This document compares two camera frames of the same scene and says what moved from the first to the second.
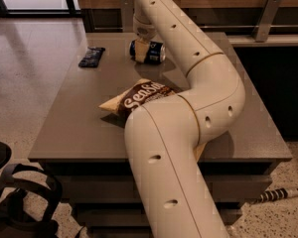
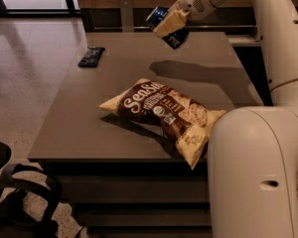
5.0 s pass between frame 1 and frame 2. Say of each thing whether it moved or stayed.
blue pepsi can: moved
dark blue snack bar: stayed
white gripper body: moved
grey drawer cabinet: stayed
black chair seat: stayed
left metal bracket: stayed
